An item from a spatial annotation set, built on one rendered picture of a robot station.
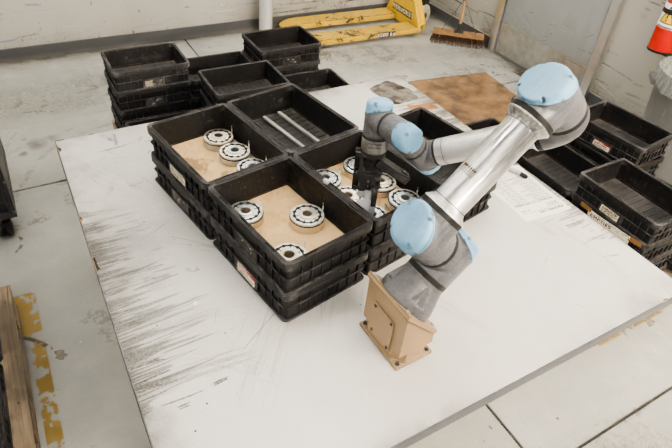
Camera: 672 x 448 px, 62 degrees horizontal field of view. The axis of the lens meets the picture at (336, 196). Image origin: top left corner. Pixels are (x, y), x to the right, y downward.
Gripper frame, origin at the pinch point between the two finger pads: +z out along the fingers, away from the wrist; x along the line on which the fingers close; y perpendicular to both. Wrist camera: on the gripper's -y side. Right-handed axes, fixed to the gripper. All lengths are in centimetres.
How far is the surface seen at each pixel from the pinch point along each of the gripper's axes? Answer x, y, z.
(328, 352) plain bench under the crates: 39.8, 8.2, 20.4
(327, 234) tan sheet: 10.4, 12.5, 3.6
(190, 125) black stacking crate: -30, 65, -7
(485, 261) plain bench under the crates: -1.9, -38.0, 15.2
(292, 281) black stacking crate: 32.8, 19.5, 4.1
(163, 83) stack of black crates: -134, 113, 19
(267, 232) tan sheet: 12.6, 29.8, 3.8
